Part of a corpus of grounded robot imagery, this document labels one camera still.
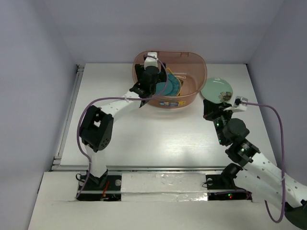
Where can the white foam front board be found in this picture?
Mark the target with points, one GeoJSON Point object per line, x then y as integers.
{"type": "Point", "coordinates": [57, 209]}

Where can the black square floral plate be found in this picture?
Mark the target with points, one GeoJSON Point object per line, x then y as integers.
{"type": "Point", "coordinates": [181, 85]}

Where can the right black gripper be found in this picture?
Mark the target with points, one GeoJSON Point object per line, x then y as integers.
{"type": "Point", "coordinates": [211, 109]}

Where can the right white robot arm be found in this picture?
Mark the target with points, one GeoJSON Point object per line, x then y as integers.
{"type": "Point", "coordinates": [250, 170]}

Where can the aluminium table rail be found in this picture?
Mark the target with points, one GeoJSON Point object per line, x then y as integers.
{"type": "Point", "coordinates": [67, 121]}

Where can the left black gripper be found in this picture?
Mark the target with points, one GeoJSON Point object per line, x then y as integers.
{"type": "Point", "coordinates": [138, 69]}

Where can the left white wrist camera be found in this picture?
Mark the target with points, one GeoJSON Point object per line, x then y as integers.
{"type": "Point", "coordinates": [151, 60]}

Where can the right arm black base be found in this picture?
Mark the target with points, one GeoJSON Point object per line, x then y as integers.
{"type": "Point", "coordinates": [217, 182]}

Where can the teal scalloped plate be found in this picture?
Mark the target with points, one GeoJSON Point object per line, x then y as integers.
{"type": "Point", "coordinates": [160, 88]}

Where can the fan-shaped woven plate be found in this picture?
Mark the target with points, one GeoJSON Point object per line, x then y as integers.
{"type": "Point", "coordinates": [168, 70]}

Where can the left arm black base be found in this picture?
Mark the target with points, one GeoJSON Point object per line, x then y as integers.
{"type": "Point", "coordinates": [109, 191]}

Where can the light green floral plate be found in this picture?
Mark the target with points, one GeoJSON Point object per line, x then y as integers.
{"type": "Point", "coordinates": [217, 90]}

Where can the pink translucent plastic bin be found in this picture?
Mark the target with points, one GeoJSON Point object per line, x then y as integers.
{"type": "Point", "coordinates": [190, 67]}

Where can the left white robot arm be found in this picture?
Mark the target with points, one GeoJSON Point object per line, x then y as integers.
{"type": "Point", "coordinates": [95, 126]}

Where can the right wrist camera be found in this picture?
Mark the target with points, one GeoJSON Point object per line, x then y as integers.
{"type": "Point", "coordinates": [240, 105]}

